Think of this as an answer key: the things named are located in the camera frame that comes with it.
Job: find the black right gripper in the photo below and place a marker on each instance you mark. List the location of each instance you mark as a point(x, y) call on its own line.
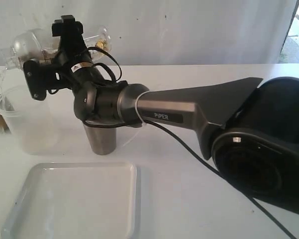
point(71, 67)

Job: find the clear measuring shaker cup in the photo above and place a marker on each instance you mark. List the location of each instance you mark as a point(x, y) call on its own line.
point(96, 36)

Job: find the pile of coins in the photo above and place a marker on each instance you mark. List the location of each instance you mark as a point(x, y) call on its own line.
point(102, 44)

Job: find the clear dome lid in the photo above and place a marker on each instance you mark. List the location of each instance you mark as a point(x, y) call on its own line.
point(34, 44)

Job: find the stainless steel tumbler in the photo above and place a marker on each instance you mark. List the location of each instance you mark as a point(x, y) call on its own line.
point(102, 140)

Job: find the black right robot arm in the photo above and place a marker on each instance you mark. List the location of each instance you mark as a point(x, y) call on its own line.
point(249, 127)

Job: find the translucent plastic container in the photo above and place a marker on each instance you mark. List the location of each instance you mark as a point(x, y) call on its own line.
point(28, 120)

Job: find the white rectangular tray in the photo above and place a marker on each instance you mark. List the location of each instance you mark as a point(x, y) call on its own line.
point(75, 201)

